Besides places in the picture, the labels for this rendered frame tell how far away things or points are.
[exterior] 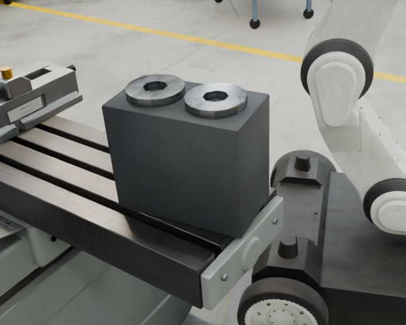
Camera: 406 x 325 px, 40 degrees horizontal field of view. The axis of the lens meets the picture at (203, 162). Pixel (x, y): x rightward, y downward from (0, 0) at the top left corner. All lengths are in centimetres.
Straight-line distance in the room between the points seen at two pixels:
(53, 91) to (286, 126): 191
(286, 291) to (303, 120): 194
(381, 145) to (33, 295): 78
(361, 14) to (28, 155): 69
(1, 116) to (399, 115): 238
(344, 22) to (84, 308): 82
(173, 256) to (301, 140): 211
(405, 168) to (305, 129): 170
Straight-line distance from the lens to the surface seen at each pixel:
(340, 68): 111
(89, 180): 101
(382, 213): 129
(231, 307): 145
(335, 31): 114
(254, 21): 435
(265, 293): 121
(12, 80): 119
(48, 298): 119
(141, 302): 148
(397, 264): 135
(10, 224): 108
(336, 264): 132
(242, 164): 77
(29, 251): 111
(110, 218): 91
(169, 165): 81
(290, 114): 311
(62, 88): 127
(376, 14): 113
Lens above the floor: 147
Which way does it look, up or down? 33 degrees down
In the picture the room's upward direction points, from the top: 4 degrees counter-clockwise
